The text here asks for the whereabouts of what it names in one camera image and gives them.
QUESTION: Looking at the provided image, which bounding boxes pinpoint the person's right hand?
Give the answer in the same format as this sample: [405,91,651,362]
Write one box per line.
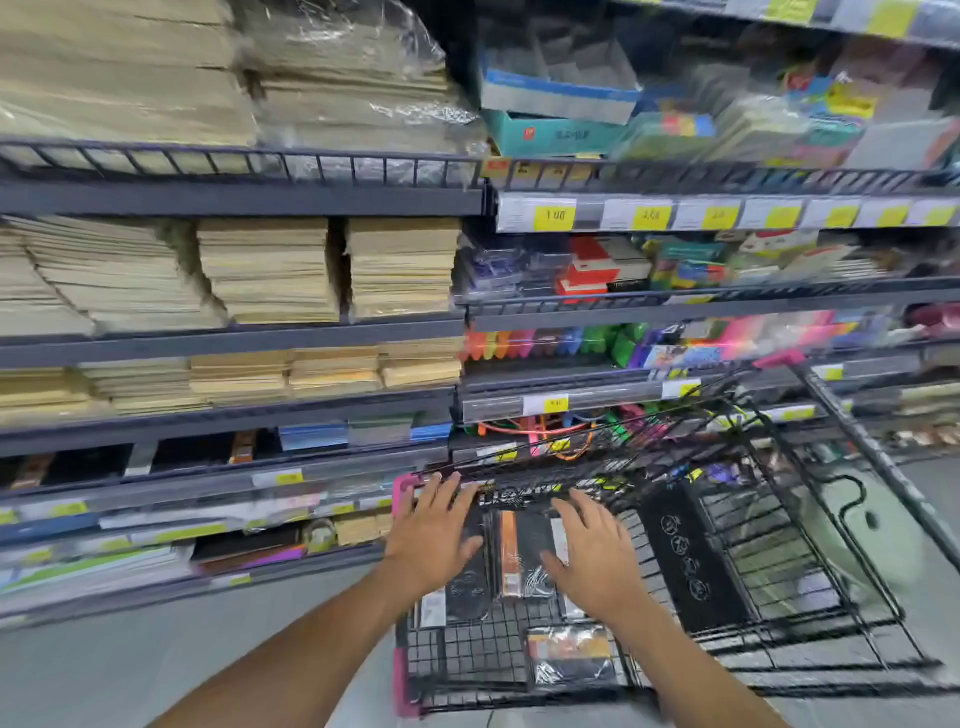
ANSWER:
[541,488,658,624]

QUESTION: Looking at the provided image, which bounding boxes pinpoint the person's left hand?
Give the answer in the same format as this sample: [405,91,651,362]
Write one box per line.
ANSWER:
[382,470,485,601]

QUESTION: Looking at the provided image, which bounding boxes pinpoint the black notebook white band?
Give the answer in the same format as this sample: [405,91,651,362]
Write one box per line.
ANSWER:
[549,513,601,624]
[418,506,493,630]

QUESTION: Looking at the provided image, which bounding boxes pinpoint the black wire shopping cart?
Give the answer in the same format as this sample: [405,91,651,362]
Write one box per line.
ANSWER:
[391,348,960,718]

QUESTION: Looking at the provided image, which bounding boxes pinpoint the black notebook orange band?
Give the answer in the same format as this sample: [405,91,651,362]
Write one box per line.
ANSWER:
[524,626,618,688]
[496,509,560,601]

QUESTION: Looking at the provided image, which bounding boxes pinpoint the row of black shelved notebooks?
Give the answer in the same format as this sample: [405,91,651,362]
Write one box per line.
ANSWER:
[0,431,260,493]

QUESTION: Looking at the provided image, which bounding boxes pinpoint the grey metal store shelving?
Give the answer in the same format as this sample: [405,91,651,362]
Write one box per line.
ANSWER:
[0,0,960,631]

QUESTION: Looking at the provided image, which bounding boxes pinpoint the person's right forearm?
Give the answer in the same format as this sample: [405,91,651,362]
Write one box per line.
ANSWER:
[608,592,789,728]

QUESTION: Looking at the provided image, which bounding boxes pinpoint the person's left forearm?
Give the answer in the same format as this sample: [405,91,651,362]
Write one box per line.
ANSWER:
[149,558,425,728]

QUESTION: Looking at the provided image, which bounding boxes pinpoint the stack of blue exercise books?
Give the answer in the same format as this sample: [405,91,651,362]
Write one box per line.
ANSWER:
[277,416,455,451]

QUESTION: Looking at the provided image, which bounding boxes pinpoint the stacks of beige exercise books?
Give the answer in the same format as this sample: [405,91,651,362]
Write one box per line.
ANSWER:
[0,0,481,421]

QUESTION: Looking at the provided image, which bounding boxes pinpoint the stack of green white workbooks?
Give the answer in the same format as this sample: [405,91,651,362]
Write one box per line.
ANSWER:
[0,543,196,601]

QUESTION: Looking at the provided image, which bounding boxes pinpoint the row of yellow price labels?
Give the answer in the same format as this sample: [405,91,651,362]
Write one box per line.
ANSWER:
[0,0,960,594]

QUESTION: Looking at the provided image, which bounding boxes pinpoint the assorted stationery goods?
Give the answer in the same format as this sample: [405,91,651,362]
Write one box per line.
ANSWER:
[457,0,960,376]

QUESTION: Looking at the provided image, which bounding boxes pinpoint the bundle of orange jump ropes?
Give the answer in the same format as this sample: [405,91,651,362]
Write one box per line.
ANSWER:
[476,408,601,463]

